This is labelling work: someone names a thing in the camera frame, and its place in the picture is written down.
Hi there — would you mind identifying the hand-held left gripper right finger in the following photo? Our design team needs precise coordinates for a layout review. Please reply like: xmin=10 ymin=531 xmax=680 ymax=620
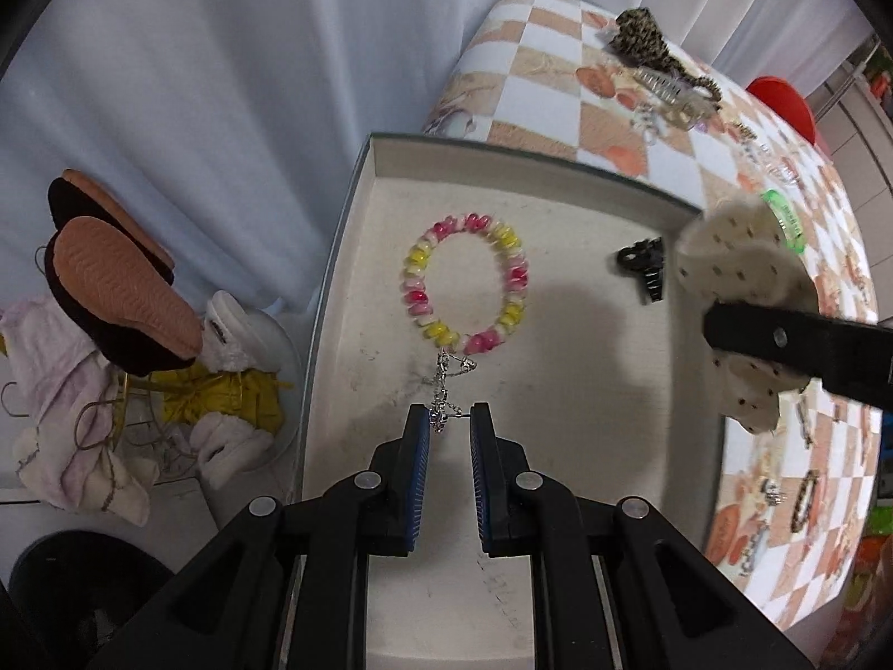
xmin=469 ymin=401 xmax=817 ymax=670

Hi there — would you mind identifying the checkered tablecloth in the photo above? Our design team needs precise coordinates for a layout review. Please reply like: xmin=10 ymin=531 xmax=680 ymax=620
xmin=422 ymin=0 xmax=881 ymax=633

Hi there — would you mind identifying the black hair claw clip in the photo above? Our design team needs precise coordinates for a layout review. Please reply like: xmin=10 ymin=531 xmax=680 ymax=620
xmin=616 ymin=237 xmax=669 ymax=306

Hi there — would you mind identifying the green plastic bangle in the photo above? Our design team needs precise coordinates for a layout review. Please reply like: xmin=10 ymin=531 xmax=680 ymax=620
xmin=760 ymin=188 xmax=809 ymax=253

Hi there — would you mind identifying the beige tray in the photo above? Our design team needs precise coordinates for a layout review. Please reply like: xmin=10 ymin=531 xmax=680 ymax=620
xmin=275 ymin=131 xmax=727 ymax=670

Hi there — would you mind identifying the beige hair claw clip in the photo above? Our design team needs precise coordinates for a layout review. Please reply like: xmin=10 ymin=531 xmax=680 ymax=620
xmin=633 ymin=66 xmax=709 ymax=130

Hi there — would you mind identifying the black bin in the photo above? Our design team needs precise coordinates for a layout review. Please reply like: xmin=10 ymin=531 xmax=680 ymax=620
xmin=7 ymin=530 xmax=175 ymax=670

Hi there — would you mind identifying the black beaded hair clip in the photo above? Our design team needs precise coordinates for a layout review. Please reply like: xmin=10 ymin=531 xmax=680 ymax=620
xmin=790 ymin=471 xmax=824 ymax=533

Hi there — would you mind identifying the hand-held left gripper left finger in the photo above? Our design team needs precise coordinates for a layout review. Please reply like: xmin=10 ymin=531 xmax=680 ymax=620
xmin=87 ymin=403 xmax=431 ymax=670

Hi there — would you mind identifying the small brown hair clip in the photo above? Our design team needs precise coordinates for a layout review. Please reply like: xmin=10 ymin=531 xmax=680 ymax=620
xmin=794 ymin=391 xmax=816 ymax=449

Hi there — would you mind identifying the white fluffy slipper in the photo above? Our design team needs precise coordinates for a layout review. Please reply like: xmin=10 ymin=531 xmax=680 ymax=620
xmin=202 ymin=291 xmax=294 ymax=372
xmin=188 ymin=411 xmax=273 ymax=490

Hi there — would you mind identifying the white curtain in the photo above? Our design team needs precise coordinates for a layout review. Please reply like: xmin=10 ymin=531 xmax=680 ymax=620
xmin=0 ymin=0 xmax=859 ymax=336

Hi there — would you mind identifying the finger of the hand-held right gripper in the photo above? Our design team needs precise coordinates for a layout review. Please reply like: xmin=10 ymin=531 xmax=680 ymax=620
xmin=703 ymin=300 xmax=893 ymax=411

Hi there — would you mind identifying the yellow cloth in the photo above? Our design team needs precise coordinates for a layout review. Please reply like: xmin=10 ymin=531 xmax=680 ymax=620
xmin=150 ymin=363 xmax=294 ymax=434

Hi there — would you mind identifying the clear crystal bracelet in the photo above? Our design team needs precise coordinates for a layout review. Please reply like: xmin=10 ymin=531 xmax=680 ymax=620
xmin=746 ymin=146 xmax=800 ymax=186

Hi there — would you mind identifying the pink yellow bead bracelet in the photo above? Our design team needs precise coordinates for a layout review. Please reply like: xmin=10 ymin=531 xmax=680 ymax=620
xmin=402 ymin=213 xmax=530 ymax=356

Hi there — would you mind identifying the pale pink cloth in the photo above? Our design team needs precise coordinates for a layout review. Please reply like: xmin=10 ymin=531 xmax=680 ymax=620
xmin=0 ymin=293 xmax=151 ymax=528

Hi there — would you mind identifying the brown spiral hair tie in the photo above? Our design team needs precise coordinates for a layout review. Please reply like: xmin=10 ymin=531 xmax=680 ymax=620
xmin=687 ymin=73 xmax=723 ymax=113

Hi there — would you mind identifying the leopard print scrunchie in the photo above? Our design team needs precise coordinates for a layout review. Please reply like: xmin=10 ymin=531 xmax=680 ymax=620
xmin=606 ymin=7 xmax=688 ymax=74

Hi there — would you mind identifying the red chair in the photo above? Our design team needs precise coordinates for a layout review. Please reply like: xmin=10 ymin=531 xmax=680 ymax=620
xmin=745 ymin=75 xmax=831 ymax=151

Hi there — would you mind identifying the white polka dot scrunchie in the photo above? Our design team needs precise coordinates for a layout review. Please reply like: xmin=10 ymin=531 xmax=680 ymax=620
xmin=675 ymin=199 xmax=820 ymax=434

